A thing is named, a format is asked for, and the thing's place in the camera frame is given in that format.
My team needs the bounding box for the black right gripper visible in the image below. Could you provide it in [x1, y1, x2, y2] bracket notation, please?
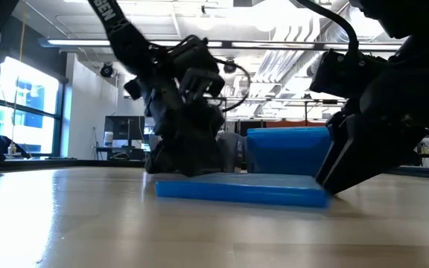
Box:
[315, 66, 429, 196]

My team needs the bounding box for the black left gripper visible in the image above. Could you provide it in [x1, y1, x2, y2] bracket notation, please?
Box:
[139, 79, 226, 178]

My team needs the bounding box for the blue jewel case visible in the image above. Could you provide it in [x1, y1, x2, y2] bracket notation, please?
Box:
[247, 128, 331, 175]
[154, 172, 330, 208]

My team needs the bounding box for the translucent gray plastic bin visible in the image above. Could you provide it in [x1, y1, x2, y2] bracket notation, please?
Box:
[216, 132, 248, 173]
[244, 125, 333, 176]

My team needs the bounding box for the dark office desk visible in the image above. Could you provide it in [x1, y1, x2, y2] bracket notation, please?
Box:
[95, 146, 147, 162]

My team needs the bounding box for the dark computer monitor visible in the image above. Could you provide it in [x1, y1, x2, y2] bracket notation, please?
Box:
[104, 115, 146, 148]

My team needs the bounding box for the round black ceiling fixture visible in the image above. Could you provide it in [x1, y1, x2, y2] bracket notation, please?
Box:
[99, 62, 115, 78]
[222, 58, 238, 74]

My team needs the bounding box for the long ceiling light strip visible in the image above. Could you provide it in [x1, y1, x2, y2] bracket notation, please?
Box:
[38, 36, 404, 52]

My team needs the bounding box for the large window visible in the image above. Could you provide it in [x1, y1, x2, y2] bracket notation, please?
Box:
[0, 55, 62, 157]

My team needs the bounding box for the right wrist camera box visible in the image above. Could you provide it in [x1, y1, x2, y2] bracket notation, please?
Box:
[309, 49, 387, 100]

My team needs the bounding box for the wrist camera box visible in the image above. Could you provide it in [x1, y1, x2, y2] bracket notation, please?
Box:
[309, 49, 387, 100]
[179, 68, 226, 98]

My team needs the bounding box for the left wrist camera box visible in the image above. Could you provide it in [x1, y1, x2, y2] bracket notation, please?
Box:
[179, 68, 226, 98]

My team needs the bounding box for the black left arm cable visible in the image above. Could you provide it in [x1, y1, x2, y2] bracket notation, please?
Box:
[214, 57, 252, 113]

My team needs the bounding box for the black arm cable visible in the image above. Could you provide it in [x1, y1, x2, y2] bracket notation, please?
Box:
[295, 0, 360, 53]
[214, 57, 252, 113]

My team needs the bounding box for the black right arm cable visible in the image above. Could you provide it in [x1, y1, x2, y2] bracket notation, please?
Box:
[295, 0, 360, 53]

